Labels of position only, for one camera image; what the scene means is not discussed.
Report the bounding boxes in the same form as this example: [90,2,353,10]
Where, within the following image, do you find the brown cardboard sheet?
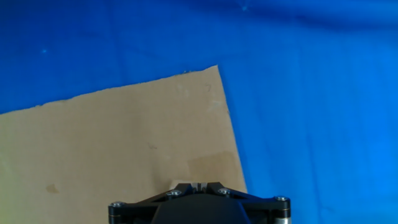
[0,64,249,224]

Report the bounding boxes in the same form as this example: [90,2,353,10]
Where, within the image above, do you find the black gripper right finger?
[198,182,292,224]

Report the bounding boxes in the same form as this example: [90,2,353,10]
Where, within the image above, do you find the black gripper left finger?
[108,182,200,224]

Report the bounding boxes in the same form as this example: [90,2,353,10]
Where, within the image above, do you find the clear adhesive tape patch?
[186,151,241,188]

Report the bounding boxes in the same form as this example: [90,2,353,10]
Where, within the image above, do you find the blue and orange printed cloth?
[0,0,398,224]

